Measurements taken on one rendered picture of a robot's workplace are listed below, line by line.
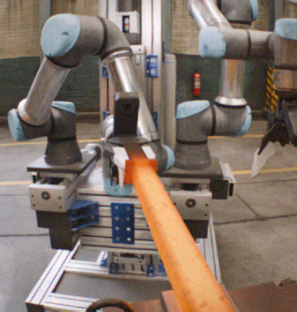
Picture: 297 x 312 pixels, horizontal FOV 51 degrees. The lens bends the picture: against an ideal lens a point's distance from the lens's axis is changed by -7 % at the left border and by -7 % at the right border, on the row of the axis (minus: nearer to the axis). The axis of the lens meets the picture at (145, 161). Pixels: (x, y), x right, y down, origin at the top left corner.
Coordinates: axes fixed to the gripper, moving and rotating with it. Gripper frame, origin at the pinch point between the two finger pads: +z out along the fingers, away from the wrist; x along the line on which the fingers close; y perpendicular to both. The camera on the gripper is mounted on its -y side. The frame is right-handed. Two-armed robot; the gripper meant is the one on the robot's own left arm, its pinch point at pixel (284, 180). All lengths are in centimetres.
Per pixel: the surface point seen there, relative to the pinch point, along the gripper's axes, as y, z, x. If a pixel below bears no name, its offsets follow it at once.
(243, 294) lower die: -46.1, -5.5, 17.5
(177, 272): -46, -8, 23
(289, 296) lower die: -45.4, -4.5, 12.9
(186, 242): -41.8, -8.2, 22.6
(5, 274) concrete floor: 75, 93, 126
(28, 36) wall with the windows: 597, -98, 353
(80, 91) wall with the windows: 626, 28, 243
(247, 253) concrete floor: 120, 93, -23
